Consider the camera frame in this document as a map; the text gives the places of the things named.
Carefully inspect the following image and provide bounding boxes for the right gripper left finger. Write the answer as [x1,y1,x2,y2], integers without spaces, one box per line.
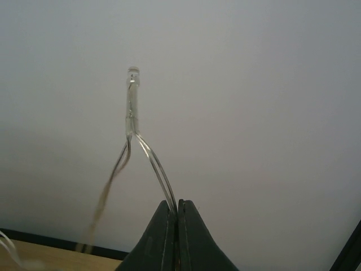
[116,200,175,271]

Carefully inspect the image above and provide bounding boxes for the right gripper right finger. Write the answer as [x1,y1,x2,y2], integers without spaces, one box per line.
[178,199,238,271]

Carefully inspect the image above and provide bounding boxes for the clear string lights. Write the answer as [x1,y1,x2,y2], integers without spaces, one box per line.
[1,67,178,270]

